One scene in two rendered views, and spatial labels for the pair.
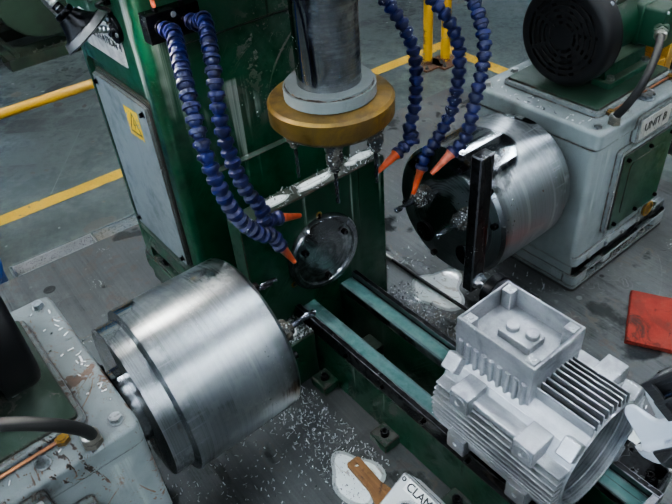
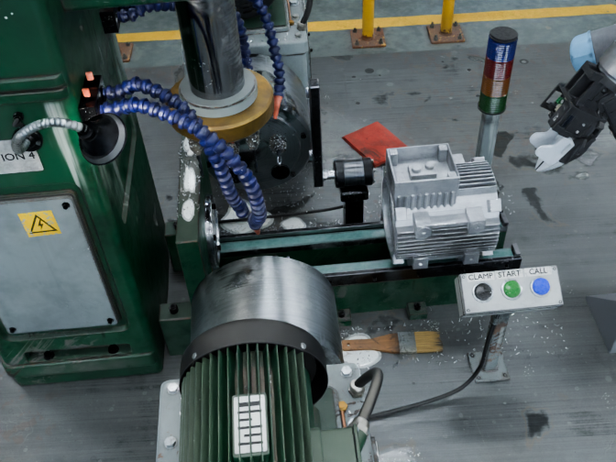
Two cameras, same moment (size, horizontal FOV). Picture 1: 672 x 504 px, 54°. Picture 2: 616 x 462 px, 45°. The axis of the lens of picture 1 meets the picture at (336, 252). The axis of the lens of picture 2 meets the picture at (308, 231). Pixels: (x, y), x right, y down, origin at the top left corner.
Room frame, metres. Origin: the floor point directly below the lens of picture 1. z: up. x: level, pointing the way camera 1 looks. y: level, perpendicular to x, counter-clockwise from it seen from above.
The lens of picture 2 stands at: (0.17, 0.77, 2.06)
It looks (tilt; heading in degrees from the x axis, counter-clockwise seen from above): 46 degrees down; 304
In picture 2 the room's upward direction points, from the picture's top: 4 degrees counter-clockwise
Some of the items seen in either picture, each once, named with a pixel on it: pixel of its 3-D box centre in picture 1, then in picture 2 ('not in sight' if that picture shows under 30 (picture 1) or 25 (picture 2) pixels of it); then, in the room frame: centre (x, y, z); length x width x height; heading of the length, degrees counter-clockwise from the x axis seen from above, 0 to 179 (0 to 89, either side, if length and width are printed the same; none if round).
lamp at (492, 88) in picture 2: not in sight; (495, 82); (0.56, -0.60, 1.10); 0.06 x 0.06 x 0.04
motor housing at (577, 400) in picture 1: (534, 406); (437, 210); (0.54, -0.24, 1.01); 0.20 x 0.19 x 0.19; 36
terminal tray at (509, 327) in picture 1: (517, 341); (421, 177); (0.57, -0.22, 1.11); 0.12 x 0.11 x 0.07; 36
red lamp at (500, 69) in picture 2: not in sight; (499, 63); (0.56, -0.60, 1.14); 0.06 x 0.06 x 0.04
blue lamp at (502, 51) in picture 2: not in sight; (501, 46); (0.56, -0.60, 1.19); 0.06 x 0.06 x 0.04
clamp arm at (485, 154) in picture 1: (478, 225); (316, 136); (0.80, -0.22, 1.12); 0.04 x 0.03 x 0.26; 36
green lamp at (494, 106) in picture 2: not in sight; (492, 98); (0.56, -0.60, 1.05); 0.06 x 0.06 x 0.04
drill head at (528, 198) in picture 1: (493, 185); (253, 115); (1.02, -0.30, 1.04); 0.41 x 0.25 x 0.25; 126
